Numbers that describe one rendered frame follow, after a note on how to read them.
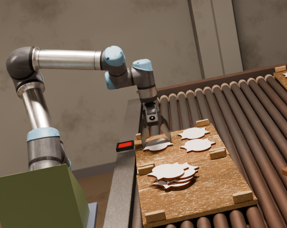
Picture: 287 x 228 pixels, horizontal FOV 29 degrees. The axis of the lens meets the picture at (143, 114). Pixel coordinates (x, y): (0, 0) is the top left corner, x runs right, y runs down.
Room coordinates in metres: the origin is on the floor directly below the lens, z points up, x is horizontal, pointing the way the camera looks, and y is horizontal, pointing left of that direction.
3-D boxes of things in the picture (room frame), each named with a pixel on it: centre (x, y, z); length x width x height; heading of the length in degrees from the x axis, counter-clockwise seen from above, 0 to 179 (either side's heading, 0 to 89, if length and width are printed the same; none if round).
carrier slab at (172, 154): (2.13, -0.11, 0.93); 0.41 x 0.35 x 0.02; 179
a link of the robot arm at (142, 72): (2.21, -0.03, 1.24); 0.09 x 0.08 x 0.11; 89
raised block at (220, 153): (1.91, -0.24, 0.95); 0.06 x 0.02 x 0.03; 90
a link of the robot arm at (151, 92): (2.21, -0.03, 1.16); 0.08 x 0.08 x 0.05
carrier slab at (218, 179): (1.72, -0.10, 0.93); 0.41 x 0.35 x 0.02; 0
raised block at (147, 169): (1.91, 0.03, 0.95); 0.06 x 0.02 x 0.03; 90
